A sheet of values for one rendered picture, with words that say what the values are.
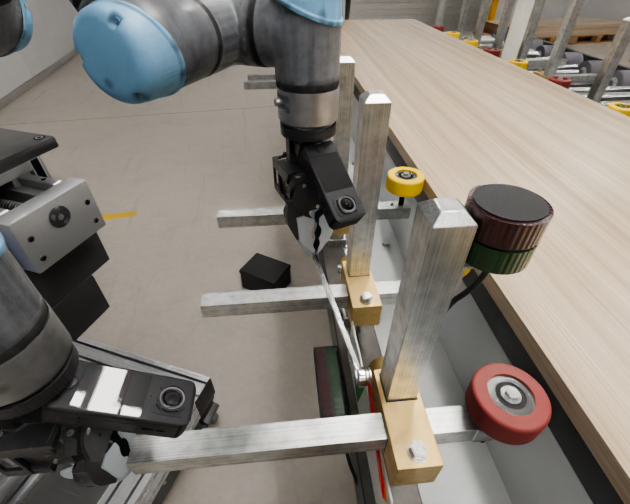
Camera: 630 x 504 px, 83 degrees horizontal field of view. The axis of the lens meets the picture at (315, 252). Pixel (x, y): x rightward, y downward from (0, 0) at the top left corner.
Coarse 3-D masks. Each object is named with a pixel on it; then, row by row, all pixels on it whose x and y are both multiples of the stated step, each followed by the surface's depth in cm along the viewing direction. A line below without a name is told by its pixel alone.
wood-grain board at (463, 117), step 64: (384, 64) 156; (448, 64) 156; (512, 64) 156; (448, 128) 99; (512, 128) 99; (576, 128) 99; (448, 192) 72; (576, 192) 72; (576, 256) 57; (512, 320) 49; (576, 320) 47; (576, 384) 40
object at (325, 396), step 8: (320, 352) 66; (320, 360) 65; (320, 368) 64; (320, 376) 63; (320, 384) 62; (328, 384) 62; (320, 392) 60; (328, 392) 60; (328, 400) 59; (328, 408) 58; (328, 416) 57
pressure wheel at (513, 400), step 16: (480, 368) 41; (496, 368) 41; (512, 368) 41; (480, 384) 39; (496, 384) 40; (512, 384) 40; (528, 384) 39; (480, 400) 38; (496, 400) 38; (512, 400) 38; (528, 400) 38; (544, 400) 38; (480, 416) 38; (496, 416) 37; (512, 416) 37; (528, 416) 37; (544, 416) 37; (496, 432) 37; (512, 432) 36; (528, 432) 36
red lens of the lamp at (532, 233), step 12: (468, 204) 27; (480, 216) 26; (492, 216) 26; (552, 216) 26; (480, 228) 26; (492, 228) 26; (504, 228) 25; (516, 228) 25; (528, 228) 25; (540, 228) 25; (480, 240) 27; (492, 240) 26; (504, 240) 26; (516, 240) 26; (528, 240) 26; (540, 240) 27
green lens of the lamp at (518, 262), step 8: (472, 248) 28; (480, 248) 27; (488, 248) 27; (536, 248) 27; (472, 256) 28; (480, 256) 27; (488, 256) 27; (496, 256) 27; (504, 256) 27; (512, 256) 26; (520, 256) 27; (528, 256) 27; (472, 264) 28; (480, 264) 28; (488, 264) 27; (496, 264) 27; (504, 264) 27; (512, 264) 27; (520, 264) 27; (488, 272) 28; (496, 272) 28; (504, 272) 28; (512, 272) 28
